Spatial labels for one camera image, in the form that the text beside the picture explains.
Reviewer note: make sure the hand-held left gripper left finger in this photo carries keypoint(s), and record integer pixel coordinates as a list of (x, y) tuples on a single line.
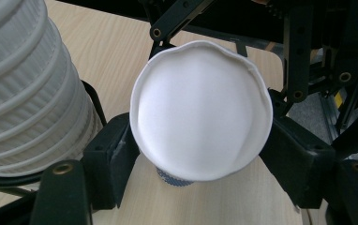
[(105, 159)]

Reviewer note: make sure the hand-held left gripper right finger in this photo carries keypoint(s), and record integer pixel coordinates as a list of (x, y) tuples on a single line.
[(299, 162)]

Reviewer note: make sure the blue banded paper cup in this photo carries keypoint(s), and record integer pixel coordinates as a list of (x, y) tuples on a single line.
[(199, 109)]

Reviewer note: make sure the stack of white paper cups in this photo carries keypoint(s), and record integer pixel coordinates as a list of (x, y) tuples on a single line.
[(27, 93)]

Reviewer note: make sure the yellow floor tape piece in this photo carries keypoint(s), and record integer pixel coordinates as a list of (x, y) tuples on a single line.
[(338, 100)]

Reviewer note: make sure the grey tape piece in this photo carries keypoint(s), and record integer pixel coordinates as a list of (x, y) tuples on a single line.
[(241, 49)]

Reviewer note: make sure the metal floor rail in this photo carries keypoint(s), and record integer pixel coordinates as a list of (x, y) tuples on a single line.
[(327, 115)]

